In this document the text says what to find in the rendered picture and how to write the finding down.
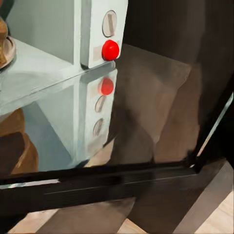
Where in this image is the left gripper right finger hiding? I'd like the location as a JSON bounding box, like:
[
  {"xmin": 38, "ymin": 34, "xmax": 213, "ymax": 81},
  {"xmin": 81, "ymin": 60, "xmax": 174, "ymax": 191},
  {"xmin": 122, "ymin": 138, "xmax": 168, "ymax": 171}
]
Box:
[{"xmin": 218, "ymin": 130, "xmax": 234, "ymax": 168}]

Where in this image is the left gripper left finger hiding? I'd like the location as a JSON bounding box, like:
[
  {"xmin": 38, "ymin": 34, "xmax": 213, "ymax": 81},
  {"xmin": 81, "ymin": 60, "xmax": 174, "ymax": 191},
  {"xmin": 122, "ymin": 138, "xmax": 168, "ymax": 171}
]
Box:
[{"xmin": 0, "ymin": 130, "xmax": 25, "ymax": 188}]

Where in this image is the microwave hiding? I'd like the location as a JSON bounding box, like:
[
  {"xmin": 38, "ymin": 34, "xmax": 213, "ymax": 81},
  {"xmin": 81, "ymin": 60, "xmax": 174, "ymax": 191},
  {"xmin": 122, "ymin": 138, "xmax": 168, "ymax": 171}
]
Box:
[{"xmin": 0, "ymin": 0, "xmax": 234, "ymax": 216}]

